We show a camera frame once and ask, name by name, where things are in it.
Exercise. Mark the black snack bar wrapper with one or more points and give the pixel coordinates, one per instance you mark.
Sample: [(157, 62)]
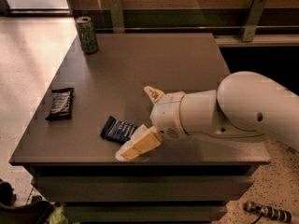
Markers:
[(61, 104)]

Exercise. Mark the green crumpled item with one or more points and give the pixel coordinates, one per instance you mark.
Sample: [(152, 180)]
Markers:
[(58, 217)]

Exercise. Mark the dark chair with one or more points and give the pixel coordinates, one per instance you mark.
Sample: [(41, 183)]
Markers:
[(32, 213)]

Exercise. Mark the right metal bracket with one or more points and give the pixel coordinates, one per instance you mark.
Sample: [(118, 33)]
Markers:
[(249, 28)]

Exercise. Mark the upper grey drawer front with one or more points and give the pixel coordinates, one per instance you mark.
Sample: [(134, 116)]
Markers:
[(118, 189)]

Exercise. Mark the lower grey drawer front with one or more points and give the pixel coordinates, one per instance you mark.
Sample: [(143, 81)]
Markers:
[(138, 214)]

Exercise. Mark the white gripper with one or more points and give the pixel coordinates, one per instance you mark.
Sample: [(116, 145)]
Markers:
[(167, 115)]

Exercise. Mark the green soda can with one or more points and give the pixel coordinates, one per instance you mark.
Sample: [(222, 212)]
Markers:
[(86, 34)]

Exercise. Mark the black white striped tool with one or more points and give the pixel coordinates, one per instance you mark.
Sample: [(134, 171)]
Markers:
[(267, 211)]

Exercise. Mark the grey drawer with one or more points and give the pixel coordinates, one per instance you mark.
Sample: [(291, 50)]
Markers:
[(118, 189), (138, 214)]

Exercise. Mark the blue rxbar wrapper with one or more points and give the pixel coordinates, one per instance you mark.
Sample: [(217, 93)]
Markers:
[(117, 131)]

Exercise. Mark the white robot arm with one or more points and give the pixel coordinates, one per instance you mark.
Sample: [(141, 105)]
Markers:
[(246, 107)]

